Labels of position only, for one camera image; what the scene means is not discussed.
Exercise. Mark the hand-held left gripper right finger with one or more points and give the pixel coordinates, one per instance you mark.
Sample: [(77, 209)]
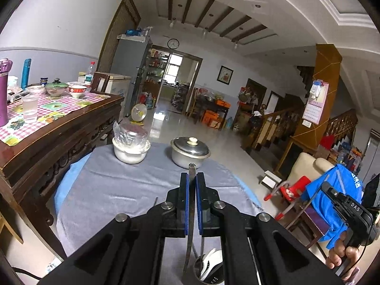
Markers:
[(198, 213)]

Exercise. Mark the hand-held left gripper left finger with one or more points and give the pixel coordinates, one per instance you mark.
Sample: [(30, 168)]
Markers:
[(186, 213)]

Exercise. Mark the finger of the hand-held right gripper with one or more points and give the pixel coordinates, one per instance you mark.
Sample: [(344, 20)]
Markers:
[(329, 188)]

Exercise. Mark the white plastic spoon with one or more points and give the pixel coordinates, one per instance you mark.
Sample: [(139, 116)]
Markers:
[(216, 265), (208, 256)]

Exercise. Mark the perforated metal utensil holder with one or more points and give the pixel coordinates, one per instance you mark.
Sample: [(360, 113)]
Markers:
[(213, 279)]

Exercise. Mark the person's right hand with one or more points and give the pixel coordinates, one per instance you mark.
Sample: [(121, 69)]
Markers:
[(341, 252)]

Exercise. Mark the blue jacket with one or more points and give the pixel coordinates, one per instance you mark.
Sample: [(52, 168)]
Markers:
[(329, 190)]

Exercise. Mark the cream sofa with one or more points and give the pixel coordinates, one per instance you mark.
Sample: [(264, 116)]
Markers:
[(308, 163)]

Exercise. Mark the dark wooden stool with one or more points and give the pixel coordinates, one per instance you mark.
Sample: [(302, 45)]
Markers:
[(311, 216)]

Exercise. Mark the red plastic child chair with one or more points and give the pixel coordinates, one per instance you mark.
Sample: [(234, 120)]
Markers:
[(294, 188)]

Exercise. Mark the aluminium pot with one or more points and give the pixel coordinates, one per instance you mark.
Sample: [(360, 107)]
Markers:
[(181, 162)]

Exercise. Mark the small white step stool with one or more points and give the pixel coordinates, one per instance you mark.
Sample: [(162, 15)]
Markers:
[(270, 178)]

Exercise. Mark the wooden balcony railing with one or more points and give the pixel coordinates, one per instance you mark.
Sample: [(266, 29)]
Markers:
[(341, 124)]

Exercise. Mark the aluminium pot lid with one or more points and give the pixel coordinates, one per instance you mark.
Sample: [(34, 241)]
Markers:
[(187, 148)]

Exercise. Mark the grey tablecloth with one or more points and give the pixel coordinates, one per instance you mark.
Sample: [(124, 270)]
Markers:
[(118, 190)]

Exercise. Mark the white ceramic bowl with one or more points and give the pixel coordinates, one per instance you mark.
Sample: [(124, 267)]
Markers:
[(130, 155)]

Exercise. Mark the wooden stair railing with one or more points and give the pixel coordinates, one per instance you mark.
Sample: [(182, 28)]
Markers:
[(276, 124)]

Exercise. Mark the orange cardboard carton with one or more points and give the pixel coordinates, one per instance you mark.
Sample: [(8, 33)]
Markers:
[(211, 118)]

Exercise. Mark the clear plastic bag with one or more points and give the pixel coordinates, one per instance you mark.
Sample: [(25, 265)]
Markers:
[(130, 133)]

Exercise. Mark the dark wooden side table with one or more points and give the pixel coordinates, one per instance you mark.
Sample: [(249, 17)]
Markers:
[(212, 107)]

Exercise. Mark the small floor fan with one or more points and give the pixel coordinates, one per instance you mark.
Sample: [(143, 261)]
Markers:
[(139, 113)]

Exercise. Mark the flat orange box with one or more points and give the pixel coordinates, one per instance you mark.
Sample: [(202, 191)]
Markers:
[(222, 104)]

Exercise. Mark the blue water jug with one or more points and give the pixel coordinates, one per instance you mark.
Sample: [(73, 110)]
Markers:
[(150, 102)]

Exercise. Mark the blue tablecloth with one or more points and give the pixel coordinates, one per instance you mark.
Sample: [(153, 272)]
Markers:
[(71, 178)]

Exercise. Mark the wooden pillar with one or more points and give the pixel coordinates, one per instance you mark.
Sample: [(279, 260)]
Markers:
[(326, 65)]

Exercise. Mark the white chest freezer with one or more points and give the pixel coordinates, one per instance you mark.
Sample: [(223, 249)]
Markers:
[(118, 87)]

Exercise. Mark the dark carved wooden sideboard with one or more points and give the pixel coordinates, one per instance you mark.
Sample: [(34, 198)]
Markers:
[(59, 142)]

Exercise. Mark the shelf of pantry goods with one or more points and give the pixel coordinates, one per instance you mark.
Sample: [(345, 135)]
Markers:
[(156, 68)]

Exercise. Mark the wooden chair back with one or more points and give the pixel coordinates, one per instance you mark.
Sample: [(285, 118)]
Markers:
[(100, 80)]

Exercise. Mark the grey refrigerator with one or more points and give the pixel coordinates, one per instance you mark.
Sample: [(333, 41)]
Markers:
[(127, 62)]

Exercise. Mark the red patterned bowl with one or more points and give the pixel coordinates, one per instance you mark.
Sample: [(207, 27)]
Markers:
[(77, 92)]

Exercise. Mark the checkered pink table cover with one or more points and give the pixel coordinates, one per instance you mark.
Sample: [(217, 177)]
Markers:
[(68, 100)]

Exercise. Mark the red capped plastic bottle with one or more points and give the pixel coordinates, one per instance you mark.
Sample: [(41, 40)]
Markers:
[(89, 75)]

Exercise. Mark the green lidded bowl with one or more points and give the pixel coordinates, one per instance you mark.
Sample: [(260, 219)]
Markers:
[(56, 88)]

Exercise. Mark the clear plastic cup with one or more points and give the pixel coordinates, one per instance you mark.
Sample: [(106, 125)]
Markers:
[(30, 109)]

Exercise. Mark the blue bag on refrigerator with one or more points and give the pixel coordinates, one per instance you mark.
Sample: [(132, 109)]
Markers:
[(133, 31)]

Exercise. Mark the plain shallow bowl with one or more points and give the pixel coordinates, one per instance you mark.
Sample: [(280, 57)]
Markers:
[(35, 89)]

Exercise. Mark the blue water bottle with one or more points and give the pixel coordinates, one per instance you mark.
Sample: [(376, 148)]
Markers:
[(25, 74)]

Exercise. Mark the purple water bottle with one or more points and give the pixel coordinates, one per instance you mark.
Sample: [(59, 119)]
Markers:
[(4, 95)]

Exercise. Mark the pink wall calendar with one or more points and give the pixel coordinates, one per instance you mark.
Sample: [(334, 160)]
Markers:
[(314, 109)]

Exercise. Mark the framed wall picture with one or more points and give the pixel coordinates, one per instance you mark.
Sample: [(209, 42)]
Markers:
[(224, 75)]

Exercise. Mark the round wall clock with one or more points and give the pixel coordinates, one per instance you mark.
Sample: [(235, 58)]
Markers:
[(173, 44)]

